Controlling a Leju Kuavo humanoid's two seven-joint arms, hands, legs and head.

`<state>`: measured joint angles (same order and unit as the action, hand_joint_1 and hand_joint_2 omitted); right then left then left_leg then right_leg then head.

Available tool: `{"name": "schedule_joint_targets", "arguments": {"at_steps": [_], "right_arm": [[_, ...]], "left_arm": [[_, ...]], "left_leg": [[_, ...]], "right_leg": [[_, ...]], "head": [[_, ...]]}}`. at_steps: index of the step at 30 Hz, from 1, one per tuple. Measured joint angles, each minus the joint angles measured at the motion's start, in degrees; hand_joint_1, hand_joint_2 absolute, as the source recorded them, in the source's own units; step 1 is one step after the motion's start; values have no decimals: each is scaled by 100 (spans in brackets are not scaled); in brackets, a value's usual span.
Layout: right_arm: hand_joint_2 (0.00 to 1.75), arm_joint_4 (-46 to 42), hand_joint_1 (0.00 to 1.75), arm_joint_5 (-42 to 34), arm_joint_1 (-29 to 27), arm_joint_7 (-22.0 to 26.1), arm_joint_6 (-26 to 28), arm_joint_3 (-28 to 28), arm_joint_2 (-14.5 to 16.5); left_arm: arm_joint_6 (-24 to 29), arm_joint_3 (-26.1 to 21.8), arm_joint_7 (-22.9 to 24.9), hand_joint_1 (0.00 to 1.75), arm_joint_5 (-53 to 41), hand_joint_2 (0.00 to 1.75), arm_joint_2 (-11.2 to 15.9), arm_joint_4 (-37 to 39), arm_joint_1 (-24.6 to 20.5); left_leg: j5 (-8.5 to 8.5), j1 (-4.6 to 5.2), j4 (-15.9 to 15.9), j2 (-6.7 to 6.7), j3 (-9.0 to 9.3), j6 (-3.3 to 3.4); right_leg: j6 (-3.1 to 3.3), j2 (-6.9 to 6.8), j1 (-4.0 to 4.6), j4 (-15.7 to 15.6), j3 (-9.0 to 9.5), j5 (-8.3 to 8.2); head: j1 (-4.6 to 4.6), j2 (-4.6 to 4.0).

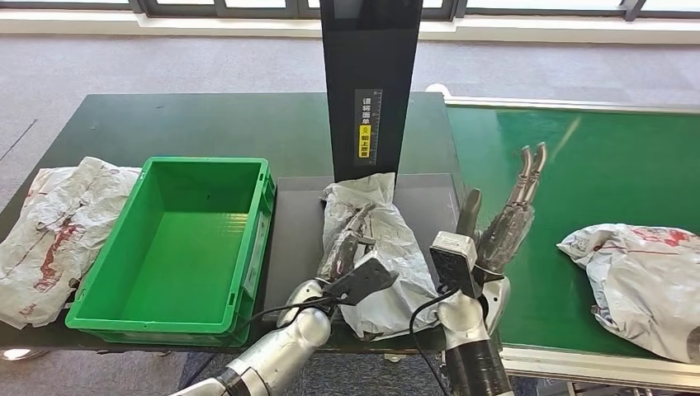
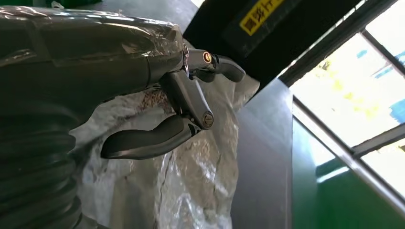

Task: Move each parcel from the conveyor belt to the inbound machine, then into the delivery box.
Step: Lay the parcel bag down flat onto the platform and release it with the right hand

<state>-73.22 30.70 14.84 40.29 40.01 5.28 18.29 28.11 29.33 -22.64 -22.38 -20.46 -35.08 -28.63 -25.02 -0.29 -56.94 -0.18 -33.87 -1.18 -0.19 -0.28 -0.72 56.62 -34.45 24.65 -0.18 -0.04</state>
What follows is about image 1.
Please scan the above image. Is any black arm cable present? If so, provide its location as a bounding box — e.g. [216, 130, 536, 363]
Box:
[238, 294, 343, 332]
[408, 287, 461, 396]

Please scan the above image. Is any yellow and black label sticker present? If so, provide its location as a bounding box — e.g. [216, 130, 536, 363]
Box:
[353, 88, 383, 167]

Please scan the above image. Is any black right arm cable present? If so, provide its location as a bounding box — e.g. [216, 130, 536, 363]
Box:
[408, 287, 461, 396]

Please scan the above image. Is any green plastic crate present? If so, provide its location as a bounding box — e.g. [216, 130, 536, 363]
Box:
[65, 156, 277, 347]

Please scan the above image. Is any black inbound scanner machine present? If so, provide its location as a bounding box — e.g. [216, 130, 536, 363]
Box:
[262, 0, 467, 329]

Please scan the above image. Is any white parcel with red print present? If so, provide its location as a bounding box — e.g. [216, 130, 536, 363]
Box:
[0, 156, 144, 330]

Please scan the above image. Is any dark green table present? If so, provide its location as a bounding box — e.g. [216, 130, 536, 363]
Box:
[0, 92, 504, 354]

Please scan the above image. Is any plain grey parcel bag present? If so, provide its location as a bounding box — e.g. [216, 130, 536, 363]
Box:
[319, 172, 456, 342]

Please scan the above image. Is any grey parcel with brown tape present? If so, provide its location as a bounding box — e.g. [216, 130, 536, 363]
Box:
[556, 222, 700, 365]

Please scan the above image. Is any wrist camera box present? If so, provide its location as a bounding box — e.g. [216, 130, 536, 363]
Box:
[428, 231, 484, 299]
[327, 257, 400, 307]

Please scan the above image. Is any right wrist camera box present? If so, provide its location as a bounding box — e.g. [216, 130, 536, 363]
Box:
[428, 231, 484, 299]

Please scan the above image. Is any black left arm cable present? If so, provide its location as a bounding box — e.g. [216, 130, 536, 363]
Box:
[238, 294, 343, 332]

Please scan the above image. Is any pale round table foot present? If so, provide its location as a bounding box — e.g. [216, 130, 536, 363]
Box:
[0, 347, 50, 362]

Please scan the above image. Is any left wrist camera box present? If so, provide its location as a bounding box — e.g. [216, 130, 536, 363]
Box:
[327, 257, 400, 307]

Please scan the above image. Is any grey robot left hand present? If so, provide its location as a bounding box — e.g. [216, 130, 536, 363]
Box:
[315, 203, 378, 284]

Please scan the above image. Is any green conveyor belt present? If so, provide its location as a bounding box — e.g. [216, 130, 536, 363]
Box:
[445, 103, 700, 362]

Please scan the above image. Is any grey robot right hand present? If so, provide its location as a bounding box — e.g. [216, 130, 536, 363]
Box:
[456, 143, 548, 276]

